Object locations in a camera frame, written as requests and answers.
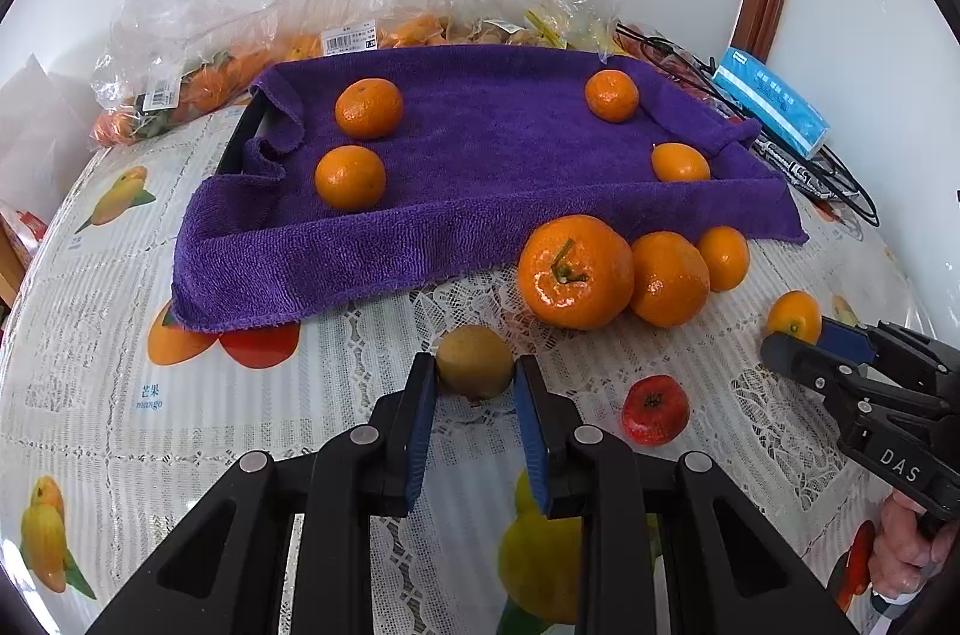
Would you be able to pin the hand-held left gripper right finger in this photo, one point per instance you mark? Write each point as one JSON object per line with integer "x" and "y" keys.
{"x": 534, "y": 447}

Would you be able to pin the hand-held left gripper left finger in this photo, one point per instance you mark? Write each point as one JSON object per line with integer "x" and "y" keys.
{"x": 420, "y": 432}

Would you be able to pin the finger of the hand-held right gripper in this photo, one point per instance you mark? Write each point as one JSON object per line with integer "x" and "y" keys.
{"x": 844, "y": 339}
{"x": 802, "y": 361}

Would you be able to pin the orange tangerine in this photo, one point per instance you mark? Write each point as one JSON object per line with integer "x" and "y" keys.
{"x": 612, "y": 96}
{"x": 793, "y": 315}
{"x": 368, "y": 108}
{"x": 670, "y": 280}
{"x": 349, "y": 177}
{"x": 726, "y": 258}

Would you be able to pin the brown round fruit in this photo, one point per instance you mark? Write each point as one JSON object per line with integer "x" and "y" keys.
{"x": 475, "y": 361}

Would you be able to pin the large tangerine with stem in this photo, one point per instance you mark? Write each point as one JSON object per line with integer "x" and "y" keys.
{"x": 576, "y": 282}

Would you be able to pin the small oval kumquat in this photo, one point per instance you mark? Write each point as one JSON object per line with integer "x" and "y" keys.
{"x": 680, "y": 163}

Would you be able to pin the black tray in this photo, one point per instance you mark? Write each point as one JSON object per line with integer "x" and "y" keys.
{"x": 244, "y": 143}

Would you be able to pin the clear bag of red fruits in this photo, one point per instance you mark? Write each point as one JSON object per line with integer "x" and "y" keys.
{"x": 656, "y": 51}

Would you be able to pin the person's right hand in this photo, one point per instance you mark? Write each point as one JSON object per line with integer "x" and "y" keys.
{"x": 900, "y": 552}

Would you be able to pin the red hawthorn fruit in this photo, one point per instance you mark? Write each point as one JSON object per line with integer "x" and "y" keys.
{"x": 655, "y": 411}

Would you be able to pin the blue tissue pack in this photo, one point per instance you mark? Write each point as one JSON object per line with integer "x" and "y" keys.
{"x": 772, "y": 102}

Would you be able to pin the purple towel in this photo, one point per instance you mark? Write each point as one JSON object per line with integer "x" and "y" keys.
{"x": 487, "y": 155}

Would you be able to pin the clear bag of longans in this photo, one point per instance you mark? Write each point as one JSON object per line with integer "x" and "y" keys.
{"x": 495, "y": 33}

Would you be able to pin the clear bag of persimmons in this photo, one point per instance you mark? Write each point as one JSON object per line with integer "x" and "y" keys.
{"x": 202, "y": 80}

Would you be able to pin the white plastic bag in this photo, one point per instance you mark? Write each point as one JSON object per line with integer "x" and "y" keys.
{"x": 37, "y": 132}

